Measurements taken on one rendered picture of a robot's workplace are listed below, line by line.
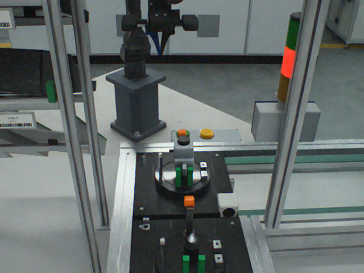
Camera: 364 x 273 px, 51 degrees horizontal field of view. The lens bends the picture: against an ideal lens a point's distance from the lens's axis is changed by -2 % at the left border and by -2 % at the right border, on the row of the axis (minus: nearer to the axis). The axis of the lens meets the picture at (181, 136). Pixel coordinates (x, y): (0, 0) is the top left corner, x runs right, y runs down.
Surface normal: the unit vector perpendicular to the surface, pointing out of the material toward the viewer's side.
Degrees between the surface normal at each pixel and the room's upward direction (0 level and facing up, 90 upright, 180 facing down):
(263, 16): 90
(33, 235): 0
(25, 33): 90
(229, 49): 90
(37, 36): 90
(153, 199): 0
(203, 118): 0
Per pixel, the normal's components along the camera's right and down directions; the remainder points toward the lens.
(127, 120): -0.68, 0.40
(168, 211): 0.02, -0.83
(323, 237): 0.06, 0.55
